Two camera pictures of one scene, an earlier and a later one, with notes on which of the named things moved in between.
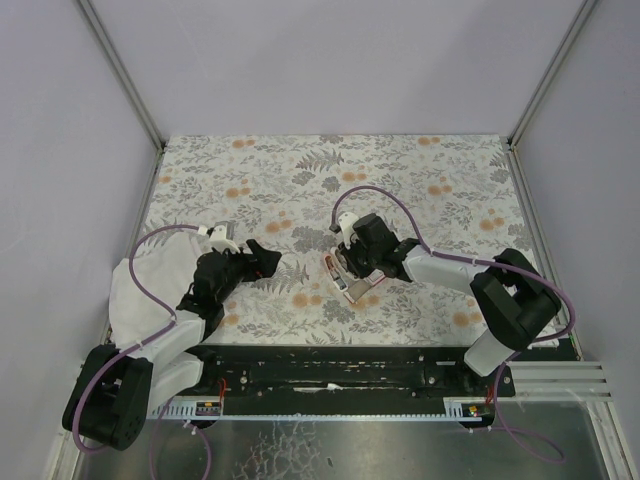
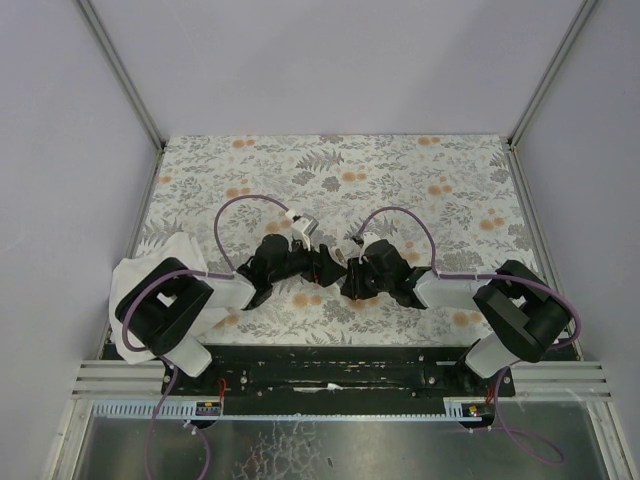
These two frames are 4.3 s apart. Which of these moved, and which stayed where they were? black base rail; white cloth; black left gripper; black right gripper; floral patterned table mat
Moved: black left gripper; black right gripper
Stayed: black base rail; white cloth; floral patterned table mat
